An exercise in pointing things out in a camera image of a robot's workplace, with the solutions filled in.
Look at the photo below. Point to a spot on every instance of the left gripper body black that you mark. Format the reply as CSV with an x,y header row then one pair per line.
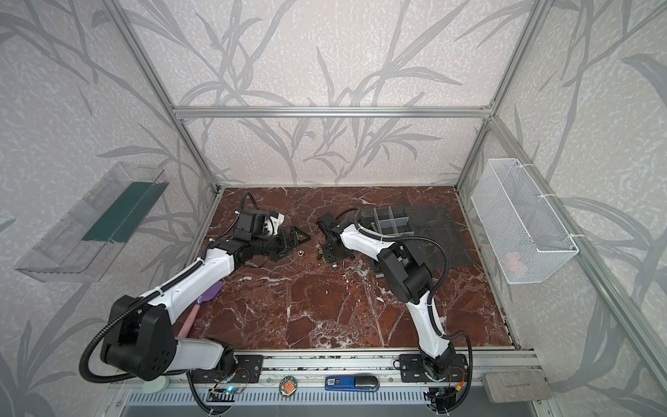
x,y
268,245

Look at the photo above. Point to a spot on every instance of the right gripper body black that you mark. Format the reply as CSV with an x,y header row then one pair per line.
x,y
330,255

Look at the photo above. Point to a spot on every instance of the grey compartment organizer box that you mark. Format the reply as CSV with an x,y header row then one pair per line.
x,y
392,221

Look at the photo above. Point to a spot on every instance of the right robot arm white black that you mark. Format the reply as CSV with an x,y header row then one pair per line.
x,y
403,263

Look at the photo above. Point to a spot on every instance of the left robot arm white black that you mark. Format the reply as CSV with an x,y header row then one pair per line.
x,y
138,339

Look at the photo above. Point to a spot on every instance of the pile of screws and nuts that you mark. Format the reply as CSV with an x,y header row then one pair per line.
x,y
356,265

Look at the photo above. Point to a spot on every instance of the blue black usb device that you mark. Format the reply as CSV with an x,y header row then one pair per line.
x,y
352,383

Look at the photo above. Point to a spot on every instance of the round orange button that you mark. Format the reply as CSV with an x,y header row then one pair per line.
x,y
288,386

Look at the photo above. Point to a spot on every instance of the white round disc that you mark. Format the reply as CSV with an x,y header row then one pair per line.
x,y
156,386

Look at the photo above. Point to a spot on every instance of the pink object in basket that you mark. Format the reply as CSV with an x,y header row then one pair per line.
x,y
515,264

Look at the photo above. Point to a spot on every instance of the grey rectangular pad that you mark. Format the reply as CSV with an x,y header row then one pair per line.
x,y
510,387

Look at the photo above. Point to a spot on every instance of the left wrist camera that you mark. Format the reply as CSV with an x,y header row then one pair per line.
x,y
273,221

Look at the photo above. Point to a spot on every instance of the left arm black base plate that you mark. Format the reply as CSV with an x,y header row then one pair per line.
x,y
247,369

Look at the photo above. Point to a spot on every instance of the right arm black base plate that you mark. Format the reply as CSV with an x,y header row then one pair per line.
x,y
412,369

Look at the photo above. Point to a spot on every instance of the clear plastic wall bin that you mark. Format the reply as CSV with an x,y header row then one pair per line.
x,y
84,244

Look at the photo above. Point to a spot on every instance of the white wire mesh basket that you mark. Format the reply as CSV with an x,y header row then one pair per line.
x,y
517,216

